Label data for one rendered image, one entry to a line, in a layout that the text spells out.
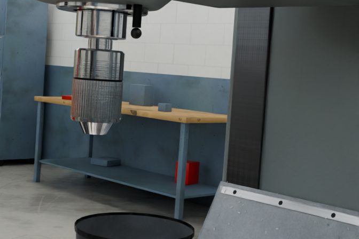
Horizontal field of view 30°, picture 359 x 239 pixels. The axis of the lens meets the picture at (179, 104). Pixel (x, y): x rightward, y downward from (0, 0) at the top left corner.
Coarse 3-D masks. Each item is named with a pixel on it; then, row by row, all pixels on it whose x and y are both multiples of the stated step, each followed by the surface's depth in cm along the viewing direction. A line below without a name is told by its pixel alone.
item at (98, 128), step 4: (80, 124) 62; (84, 124) 62; (88, 124) 62; (92, 124) 62; (96, 124) 62; (100, 124) 62; (104, 124) 62; (108, 124) 62; (84, 128) 62; (88, 128) 62; (92, 128) 62; (96, 128) 62; (100, 128) 62; (104, 128) 62; (108, 128) 63; (84, 132) 62; (88, 132) 62; (92, 132) 62; (96, 132) 62; (100, 132) 62; (104, 132) 62
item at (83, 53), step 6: (78, 48) 62; (84, 48) 61; (78, 54) 61; (84, 54) 61; (90, 54) 61; (96, 54) 60; (102, 54) 60; (108, 54) 61; (114, 54) 61; (120, 54) 62; (108, 60) 61; (114, 60) 61; (120, 60) 62
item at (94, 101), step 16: (80, 64) 61; (96, 64) 60; (112, 64) 61; (80, 80) 61; (96, 80) 61; (112, 80) 61; (80, 96) 61; (96, 96) 61; (112, 96) 61; (80, 112) 61; (96, 112) 61; (112, 112) 61
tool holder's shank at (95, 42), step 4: (88, 40) 62; (92, 40) 62; (96, 40) 62; (100, 40) 62; (104, 40) 62; (108, 40) 62; (112, 40) 64; (116, 40) 63; (88, 44) 62; (92, 44) 62; (96, 44) 62; (100, 44) 62; (104, 44) 62; (108, 44) 62; (112, 44) 63; (92, 48) 62; (96, 48) 62; (100, 48) 62; (104, 48) 62; (108, 48) 62; (112, 48) 63
